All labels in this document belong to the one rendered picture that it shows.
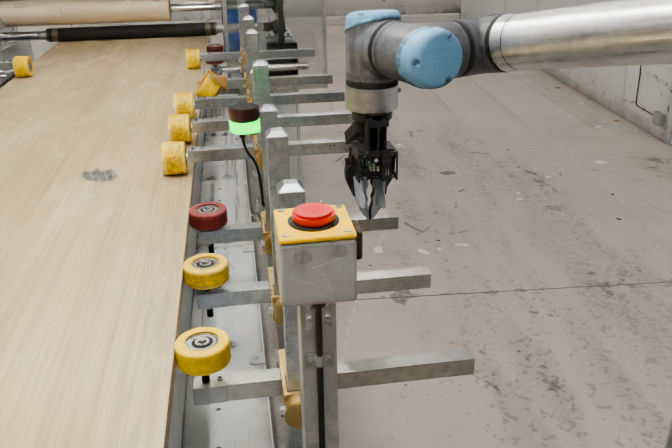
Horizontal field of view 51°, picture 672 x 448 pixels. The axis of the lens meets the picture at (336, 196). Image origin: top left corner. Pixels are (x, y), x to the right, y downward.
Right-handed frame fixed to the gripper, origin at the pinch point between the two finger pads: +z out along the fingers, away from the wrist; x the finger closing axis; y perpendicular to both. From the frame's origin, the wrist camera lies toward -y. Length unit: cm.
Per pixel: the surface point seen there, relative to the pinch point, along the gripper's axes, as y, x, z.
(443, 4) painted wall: -853, 299, 73
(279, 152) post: 9.2, -17.0, -15.8
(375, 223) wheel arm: -19.4, 5.9, 11.8
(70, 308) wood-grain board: 14, -52, 7
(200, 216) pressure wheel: -18.2, -31.5, 6.1
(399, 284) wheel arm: 5.5, 4.7, 13.1
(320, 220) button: 60, -18, -26
